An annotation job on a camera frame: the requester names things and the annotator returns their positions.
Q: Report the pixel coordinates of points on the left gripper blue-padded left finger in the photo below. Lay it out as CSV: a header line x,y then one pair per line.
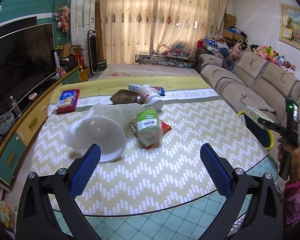
x,y
82,169

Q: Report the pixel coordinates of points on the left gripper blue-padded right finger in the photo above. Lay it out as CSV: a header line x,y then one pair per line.
x,y
218,169

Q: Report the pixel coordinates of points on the white cardboard box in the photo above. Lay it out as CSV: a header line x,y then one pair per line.
x,y
254,114

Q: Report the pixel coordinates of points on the round white plastic lid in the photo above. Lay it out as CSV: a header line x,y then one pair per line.
x,y
106,133

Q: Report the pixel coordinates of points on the red snack wrapper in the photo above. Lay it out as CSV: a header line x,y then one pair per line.
x,y
149,137

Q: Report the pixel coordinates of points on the green label glass jar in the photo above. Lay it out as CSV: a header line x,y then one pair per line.
x,y
147,118

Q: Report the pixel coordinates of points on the brown plastic tray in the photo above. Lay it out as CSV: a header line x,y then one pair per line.
x,y
124,96

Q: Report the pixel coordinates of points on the white supplement bottle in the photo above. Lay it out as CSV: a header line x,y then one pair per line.
x,y
152,98

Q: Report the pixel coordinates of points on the pink sleeve forearm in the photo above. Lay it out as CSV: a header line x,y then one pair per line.
x,y
291,205

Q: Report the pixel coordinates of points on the yellow rimmed trash bin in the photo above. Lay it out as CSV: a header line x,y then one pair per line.
x,y
264,136

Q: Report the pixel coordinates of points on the person's right hand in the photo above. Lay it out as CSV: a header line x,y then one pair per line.
x,y
294,175

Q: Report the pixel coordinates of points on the beige sofa with covers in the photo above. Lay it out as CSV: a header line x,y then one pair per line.
x,y
253,82

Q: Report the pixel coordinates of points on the yellow green TV cabinet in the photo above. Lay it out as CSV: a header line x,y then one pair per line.
x,y
25,128

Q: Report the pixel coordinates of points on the red tissue box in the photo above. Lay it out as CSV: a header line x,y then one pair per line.
x,y
67,101

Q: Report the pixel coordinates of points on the patterned green tablecloth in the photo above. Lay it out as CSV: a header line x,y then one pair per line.
x,y
165,192

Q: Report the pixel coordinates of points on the bookshelf with books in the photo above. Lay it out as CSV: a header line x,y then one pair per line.
x,y
7,214

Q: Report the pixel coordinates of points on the clear water bottle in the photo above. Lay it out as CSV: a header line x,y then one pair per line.
x,y
15,106

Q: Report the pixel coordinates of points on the glass ashtray bowl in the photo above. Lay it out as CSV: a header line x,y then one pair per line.
x,y
6,122

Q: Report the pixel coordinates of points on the framed floral picture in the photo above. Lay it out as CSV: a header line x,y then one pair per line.
x,y
290,25

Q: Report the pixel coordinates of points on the floral floor rug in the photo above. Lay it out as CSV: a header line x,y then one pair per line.
x,y
145,70

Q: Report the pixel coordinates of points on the pile of plush toys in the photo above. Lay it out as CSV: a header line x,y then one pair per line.
x,y
225,55

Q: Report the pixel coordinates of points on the stacked cardboard boxes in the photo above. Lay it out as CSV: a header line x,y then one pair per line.
x,y
230,30

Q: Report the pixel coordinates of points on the low glass shelf with clutter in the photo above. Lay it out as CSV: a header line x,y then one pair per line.
x,y
180,60

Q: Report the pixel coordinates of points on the large black television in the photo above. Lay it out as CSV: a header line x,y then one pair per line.
x,y
25,61

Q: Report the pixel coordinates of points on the black tower fan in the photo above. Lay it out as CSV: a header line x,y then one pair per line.
x,y
92,52

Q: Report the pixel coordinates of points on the white standing air conditioner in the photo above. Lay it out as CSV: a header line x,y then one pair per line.
x,y
82,20

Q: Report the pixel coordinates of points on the beige embroidered curtains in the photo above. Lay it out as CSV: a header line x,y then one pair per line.
x,y
131,27

